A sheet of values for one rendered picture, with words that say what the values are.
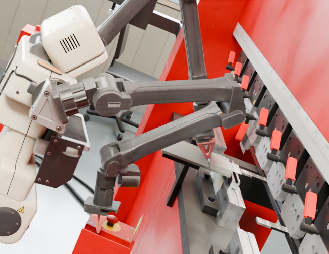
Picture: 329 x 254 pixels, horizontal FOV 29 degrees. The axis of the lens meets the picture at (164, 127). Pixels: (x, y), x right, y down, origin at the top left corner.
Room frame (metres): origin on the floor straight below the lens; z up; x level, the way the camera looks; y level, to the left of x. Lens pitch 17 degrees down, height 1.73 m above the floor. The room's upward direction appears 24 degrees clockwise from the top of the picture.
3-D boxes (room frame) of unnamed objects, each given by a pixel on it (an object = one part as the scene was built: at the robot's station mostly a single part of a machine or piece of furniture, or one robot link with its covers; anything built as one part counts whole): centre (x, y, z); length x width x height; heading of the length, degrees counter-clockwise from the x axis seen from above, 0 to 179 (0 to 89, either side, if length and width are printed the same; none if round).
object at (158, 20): (3.45, 0.18, 1.17); 0.40 x 0.24 x 0.07; 9
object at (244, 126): (2.04, -0.25, 1.20); 0.04 x 0.02 x 0.10; 99
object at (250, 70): (2.43, -0.25, 1.26); 0.15 x 0.09 x 0.17; 9
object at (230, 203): (2.15, -0.30, 0.92); 0.39 x 0.06 x 0.10; 9
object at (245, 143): (2.21, -0.29, 1.13); 0.10 x 0.02 x 0.10; 9
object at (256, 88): (2.23, -0.28, 1.26); 0.15 x 0.09 x 0.17; 9
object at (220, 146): (2.75, -0.20, 0.92); 0.50 x 0.06 x 0.10; 9
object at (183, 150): (2.18, -0.14, 1.00); 0.26 x 0.18 x 0.01; 99
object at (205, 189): (2.16, -0.24, 0.89); 0.30 x 0.05 x 0.03; 9
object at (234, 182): (2.19, -0.29, 0.98); 0.20 x 0.03 x 0.03; 9
